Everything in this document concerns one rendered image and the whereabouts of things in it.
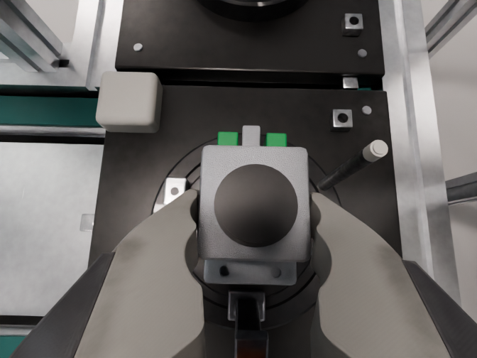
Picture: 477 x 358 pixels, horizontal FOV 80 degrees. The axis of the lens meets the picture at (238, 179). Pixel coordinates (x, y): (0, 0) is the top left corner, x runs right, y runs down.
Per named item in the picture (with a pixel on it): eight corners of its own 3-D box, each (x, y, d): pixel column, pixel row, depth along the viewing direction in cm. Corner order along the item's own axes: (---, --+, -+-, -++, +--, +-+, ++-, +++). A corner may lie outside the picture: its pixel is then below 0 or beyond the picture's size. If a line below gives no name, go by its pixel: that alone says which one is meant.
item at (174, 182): (188, 209, 21) (184, 206, 19) (167, 208, 21) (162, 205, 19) (190, 181, 21) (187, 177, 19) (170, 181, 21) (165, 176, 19)
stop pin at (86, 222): (114, 233, 26) (93, 231, 23) (101, 232, 26) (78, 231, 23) (116, 217, 27) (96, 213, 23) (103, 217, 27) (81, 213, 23)
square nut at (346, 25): (358, 36, 26) (363, 28, 25) (341, 36, 26) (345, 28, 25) (358, 21, 26) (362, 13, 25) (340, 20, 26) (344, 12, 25)
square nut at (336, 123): (348, 132, 24) (353, 127, 23) (329, 131, 24) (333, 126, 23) (347, 114, 24) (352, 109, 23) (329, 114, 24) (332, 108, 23)
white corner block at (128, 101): (165, 141, 26) (151, 123, 22) (114, 140, 26) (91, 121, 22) (169, 94, 27) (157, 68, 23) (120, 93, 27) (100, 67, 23)
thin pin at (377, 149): (329, 190, 21) (390, 156, 13) (318, 190, 21) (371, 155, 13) (329, 180, 21) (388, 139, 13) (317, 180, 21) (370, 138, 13)
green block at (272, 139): (275, 173, 21) (287, 152, 16) (259, 172, 21) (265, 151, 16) (275, 158, 21) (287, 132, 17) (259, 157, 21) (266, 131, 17)
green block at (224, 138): (237, 172, 21) (238, 150, 16) (221, 172, 21) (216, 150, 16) (238, 156, 21) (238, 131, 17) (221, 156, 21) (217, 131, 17)
